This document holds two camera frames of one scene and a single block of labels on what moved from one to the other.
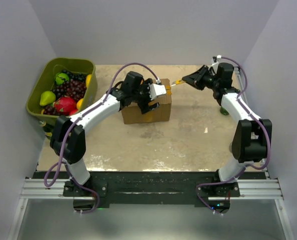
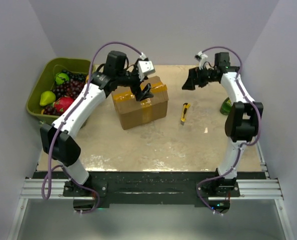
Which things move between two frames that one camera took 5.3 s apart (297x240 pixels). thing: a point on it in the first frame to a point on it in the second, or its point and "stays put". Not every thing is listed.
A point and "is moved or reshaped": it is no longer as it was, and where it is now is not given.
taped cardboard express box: [133, 113] is moved or reshaped
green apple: [61, 78] stays put
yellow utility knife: [178, 82] to [186, 106]
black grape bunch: [75, 76] stays put
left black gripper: [144, 107] to [140, 95]
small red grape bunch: [50, 110] stays put
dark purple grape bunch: [75, 89] stays put
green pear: [47, 97] stays put
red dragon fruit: [65, 106] stays put
